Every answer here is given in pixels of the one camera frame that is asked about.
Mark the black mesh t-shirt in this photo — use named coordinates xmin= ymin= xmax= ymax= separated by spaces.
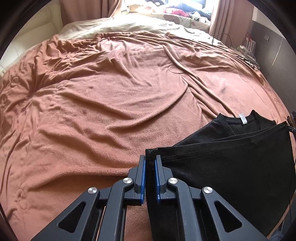
xmin=145 ymin=111 xmax=295 ymax=240

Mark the terracotta bed blanket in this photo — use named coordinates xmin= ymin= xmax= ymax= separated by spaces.
xmin=1 ymin=32 xmax=288 ymax=240

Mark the clutter on bedside shelf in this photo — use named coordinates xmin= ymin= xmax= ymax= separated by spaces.
xmin=236 ymin=33 xmax=260 ymax=70

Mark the patterned pillow by window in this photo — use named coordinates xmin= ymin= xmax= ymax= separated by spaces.
xmin=129 ymin=0 xmax=212 ymax=33

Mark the cream bed sheet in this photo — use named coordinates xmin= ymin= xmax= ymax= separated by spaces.
xmin=58 ymin=15 xmax=224 ymax=46

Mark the cream padded headboard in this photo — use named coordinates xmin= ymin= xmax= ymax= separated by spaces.
xmin=1 ymin=1 xmax=63 ymax=76

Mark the pink curtain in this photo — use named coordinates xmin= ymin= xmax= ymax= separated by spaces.
xmin=59 ymin=0 xmax=122 ymax=26

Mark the black cable on bed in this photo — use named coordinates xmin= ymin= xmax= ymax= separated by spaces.
xmin=211 ymin=33 xmax=232 ymax=48

